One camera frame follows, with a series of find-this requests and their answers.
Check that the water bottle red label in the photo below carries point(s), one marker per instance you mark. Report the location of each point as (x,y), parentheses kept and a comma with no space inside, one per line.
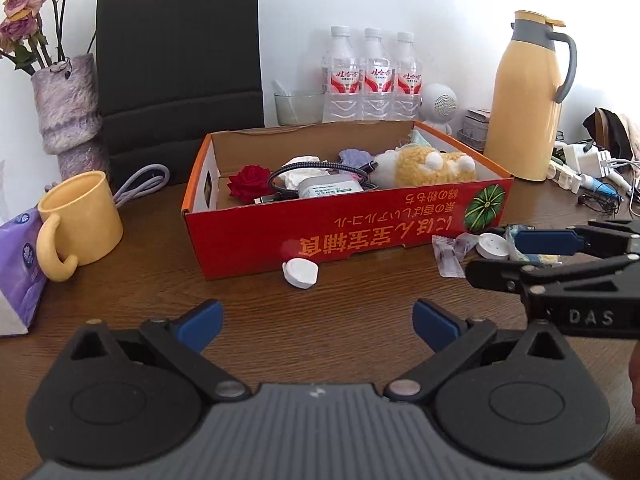
(407,80)
(376,80)
(341,80)

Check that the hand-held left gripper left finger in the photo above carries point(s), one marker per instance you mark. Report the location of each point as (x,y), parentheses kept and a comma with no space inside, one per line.
(202,322)

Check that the black paper bag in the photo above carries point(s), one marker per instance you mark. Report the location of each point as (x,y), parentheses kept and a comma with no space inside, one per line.
(175,60)

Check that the white round speaker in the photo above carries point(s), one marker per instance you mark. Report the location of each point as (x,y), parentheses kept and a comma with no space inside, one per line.
(439,102)

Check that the red fabric rose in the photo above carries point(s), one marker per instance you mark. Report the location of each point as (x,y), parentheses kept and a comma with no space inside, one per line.
(247,180)

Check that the white round disc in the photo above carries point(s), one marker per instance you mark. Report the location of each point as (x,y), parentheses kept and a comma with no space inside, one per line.
(491,247)

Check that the white power strip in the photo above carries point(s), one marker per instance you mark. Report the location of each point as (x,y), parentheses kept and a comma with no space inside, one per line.
(575,157)

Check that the white round cap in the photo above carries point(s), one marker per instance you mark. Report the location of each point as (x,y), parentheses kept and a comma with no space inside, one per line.
(300,274)

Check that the mottled purple vase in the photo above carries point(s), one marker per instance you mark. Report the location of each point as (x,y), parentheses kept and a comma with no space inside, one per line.
(65,110)

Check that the yellow and white plush toy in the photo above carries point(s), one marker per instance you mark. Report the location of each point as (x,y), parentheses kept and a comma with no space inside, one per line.
(420,165)

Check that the yellow and blue packet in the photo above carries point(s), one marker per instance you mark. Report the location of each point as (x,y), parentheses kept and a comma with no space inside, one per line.
(542,259)

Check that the white crumpled tissue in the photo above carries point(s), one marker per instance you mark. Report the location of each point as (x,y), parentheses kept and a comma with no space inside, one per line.
(295,175)

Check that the red cardboard box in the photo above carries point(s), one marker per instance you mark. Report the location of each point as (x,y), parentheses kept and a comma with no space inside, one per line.
(350,240)

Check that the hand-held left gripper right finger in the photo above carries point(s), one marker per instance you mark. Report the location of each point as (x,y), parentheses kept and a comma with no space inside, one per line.
(435,325)

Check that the light green packet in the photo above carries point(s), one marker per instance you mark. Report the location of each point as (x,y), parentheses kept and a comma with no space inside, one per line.
(420,137)

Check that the yellow mug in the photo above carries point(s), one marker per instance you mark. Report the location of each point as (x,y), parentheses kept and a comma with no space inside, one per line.
(85,220)

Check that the clear glass cup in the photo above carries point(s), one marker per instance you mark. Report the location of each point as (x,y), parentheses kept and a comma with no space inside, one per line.
(300,110)

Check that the black earphones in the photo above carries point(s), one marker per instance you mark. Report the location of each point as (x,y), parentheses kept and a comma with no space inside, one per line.
(600,205)

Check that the brown and beige cloth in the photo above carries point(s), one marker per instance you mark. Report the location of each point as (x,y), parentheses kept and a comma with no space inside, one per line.
(610,130)

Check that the grey pack green label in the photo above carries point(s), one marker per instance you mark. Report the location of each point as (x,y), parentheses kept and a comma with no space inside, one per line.
(330,189)

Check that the purple cloth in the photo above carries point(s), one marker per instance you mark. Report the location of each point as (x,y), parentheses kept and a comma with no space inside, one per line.
(355,156)

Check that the purple tissue pack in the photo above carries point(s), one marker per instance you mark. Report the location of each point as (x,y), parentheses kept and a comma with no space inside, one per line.
(20,270)

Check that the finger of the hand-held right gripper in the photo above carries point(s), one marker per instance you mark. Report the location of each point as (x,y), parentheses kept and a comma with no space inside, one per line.
(500,274)
(545,242)

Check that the yellow thermos jug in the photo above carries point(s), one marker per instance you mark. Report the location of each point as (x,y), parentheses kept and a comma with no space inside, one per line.
(525,110)

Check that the clear plastic wrapper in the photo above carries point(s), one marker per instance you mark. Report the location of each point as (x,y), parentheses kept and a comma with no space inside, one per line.
(450,257)

